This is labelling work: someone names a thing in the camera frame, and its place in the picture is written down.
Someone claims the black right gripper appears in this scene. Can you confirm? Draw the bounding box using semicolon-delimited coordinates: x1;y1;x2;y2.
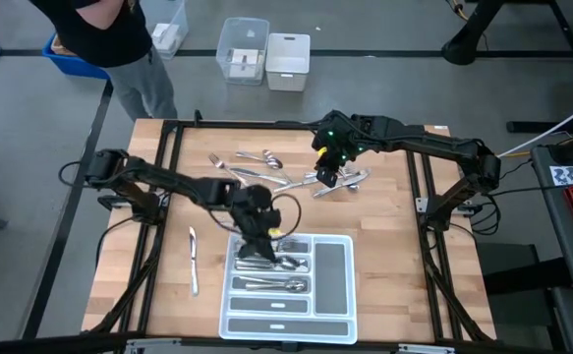
310;109;369;190

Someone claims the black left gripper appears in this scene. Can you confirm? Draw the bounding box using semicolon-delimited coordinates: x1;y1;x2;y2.
227;183;283;264

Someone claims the silver spoon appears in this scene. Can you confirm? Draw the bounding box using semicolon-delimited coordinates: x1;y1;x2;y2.
244;277;309;292
239;274;307;289
262;148;295;184
235;149;283;171
339;166;362;192
238;278;309;294

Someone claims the person's forearm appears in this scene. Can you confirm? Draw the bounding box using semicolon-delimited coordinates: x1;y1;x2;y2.
76;0;131;31

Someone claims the white cutlery organizer tray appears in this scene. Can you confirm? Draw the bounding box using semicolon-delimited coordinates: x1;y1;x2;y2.
218;230;359;345

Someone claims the white plastic storage bin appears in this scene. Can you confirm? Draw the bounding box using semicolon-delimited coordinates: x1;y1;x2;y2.
264;32;312;92

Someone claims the white cardboard box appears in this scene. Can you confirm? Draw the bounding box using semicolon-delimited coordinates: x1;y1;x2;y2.
150;23;180;53
229;47;261;80

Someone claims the clear plastic storage bin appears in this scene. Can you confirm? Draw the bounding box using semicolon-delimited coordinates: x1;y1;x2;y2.
215;17;271;87
141;0;190;60

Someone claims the black floor bar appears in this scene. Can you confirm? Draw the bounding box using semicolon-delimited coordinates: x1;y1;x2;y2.
506;120;573;135

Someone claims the black metal crossbar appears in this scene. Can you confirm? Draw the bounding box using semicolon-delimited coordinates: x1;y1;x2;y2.
0;331;528;354

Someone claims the dark grey side table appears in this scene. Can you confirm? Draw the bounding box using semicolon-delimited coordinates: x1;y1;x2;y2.
529;131;573;299

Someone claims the person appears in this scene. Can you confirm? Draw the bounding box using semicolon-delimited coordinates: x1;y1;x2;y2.
28;0;179;123

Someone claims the blue plastic bin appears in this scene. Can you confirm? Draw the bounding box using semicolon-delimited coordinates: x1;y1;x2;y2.
42;32;110;80

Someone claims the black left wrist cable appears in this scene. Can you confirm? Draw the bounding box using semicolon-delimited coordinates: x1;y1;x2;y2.
206;192;303;243

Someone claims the silver metal bracket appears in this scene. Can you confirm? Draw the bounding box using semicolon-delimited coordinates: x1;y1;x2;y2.
124;337;183;354
397;343;457;354

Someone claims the black floor cable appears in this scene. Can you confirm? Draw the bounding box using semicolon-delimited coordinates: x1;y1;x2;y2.
93;214;143;269

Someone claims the black looped cable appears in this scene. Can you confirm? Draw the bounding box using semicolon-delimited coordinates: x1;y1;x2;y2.
462;196;502;237

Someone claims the black desk leg frame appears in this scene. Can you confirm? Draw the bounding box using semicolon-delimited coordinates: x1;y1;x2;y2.
440;0;573;97

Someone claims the white cable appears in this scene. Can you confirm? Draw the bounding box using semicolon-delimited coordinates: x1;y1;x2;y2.
496;95;573;158

